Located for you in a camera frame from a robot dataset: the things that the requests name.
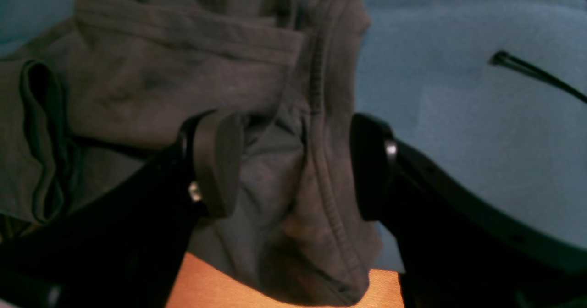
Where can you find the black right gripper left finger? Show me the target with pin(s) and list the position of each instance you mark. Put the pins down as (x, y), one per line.
(212, 144)

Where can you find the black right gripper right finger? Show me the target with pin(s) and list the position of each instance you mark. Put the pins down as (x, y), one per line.
(374, 153)

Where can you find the grey T-shirt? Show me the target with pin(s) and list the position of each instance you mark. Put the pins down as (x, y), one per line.
(136, 131)

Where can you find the blue table cloth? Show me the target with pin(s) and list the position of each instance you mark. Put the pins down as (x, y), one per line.
(491, 162)

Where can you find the black cable ties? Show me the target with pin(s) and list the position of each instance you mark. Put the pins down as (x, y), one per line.
(507, 60)

